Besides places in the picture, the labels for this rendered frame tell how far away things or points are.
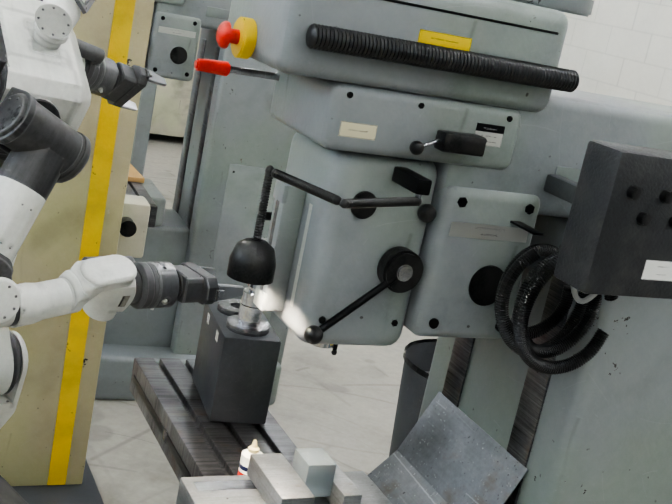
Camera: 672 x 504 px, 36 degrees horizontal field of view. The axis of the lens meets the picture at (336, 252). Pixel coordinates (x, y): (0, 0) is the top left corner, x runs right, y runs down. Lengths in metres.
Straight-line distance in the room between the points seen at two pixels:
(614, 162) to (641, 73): 6.10
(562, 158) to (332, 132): 0.42
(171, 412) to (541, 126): 0.97
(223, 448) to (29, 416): 1.63
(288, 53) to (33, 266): 2.08
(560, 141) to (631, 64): 5.95
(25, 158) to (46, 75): 0.18
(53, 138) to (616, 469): 1.11
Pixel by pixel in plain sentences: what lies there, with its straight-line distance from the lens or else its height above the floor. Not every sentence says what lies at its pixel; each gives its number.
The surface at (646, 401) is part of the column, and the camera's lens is 1.89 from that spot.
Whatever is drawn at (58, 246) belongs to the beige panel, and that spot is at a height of 0.88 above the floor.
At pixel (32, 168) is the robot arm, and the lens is 1.79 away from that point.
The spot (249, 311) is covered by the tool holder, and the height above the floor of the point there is 1.19.
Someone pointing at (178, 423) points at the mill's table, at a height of 0.96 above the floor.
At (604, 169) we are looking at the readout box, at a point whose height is 1.69.
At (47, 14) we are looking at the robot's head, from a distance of 1.88.
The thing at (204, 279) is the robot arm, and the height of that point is 1.27.
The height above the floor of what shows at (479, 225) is 1.54.
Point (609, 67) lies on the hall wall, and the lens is 7.85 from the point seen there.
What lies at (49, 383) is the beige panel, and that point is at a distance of 3.59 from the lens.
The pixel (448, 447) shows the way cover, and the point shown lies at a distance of 2.05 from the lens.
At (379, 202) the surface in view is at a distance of 1.48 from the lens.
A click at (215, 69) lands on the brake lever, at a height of 1.70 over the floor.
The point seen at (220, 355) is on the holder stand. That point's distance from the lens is 2.12.
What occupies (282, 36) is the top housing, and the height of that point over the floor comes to 1.78.
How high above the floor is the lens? 1.88
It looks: 15 degrees down
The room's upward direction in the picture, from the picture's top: 12 degrees clockwise
